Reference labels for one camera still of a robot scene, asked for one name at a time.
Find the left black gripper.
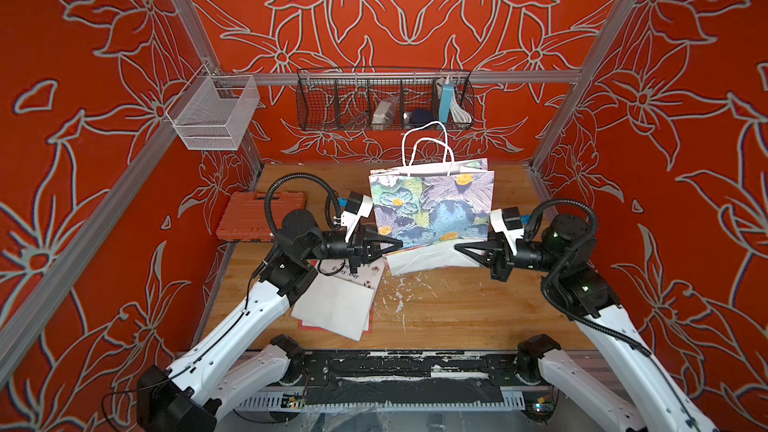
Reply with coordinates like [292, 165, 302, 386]
[302, 228, 402, 279]

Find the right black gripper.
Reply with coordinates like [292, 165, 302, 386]
[457, 229, 566, 288]

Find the colourful patterned paper bag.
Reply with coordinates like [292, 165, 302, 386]
[369, 121, 495, 276]

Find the white happy day paper bag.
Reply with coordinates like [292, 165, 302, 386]
[291, 258, 389, 341]

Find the red RICH paper bag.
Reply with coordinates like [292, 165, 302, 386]
[298, 309, 373, 340]

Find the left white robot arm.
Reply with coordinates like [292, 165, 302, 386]
[136, 173, 403, 431]

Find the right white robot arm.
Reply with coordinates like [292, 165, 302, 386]
[454, 199, 717, 431]

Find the silver packet in basket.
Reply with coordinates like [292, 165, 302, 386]
[371, 96, 399, 131]

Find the orange plastic tool case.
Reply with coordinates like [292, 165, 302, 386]
[216, 191, 306, 242]

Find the dark blue round object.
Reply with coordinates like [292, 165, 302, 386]
[409, 108, 434, 128]

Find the light blue box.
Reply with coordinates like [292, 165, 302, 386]
[436, 78, 455, 124]

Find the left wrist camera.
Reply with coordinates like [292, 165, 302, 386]
[340, 191, 374, 243]

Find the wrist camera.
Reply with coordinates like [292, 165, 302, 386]
[489, 207, 525, 256]
[340, 191, 374, 243]

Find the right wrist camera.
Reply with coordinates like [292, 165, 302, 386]
[489, 207, 525, 256]

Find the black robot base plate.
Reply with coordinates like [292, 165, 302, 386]
[284, 349, 548, 404]

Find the white cable in basket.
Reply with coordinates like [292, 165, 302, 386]
[449, 92, 473, 128]

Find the black wire wall basket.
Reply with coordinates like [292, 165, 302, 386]
[296, 67, 476, 132]

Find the white slotted cable duct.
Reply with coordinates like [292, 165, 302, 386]
[235, 390, 526, 413]

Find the white wire mesh basket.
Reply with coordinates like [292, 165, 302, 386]
[168, 66, 261, 154]

